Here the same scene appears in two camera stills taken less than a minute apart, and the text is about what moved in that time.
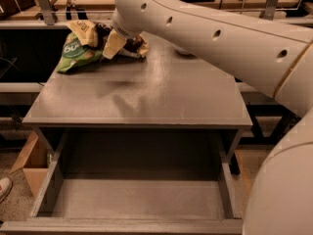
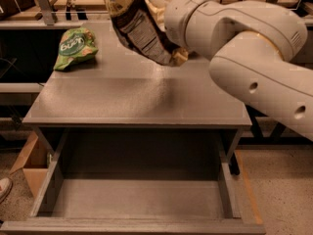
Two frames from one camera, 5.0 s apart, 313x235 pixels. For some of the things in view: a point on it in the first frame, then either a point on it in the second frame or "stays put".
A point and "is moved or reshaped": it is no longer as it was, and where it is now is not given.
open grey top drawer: (136, 183) stays put
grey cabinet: (162, 92) stays put
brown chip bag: (97, 34) is moved or reshaped
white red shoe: (6, 184) stays put
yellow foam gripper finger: (114, 43) to (157, 1)
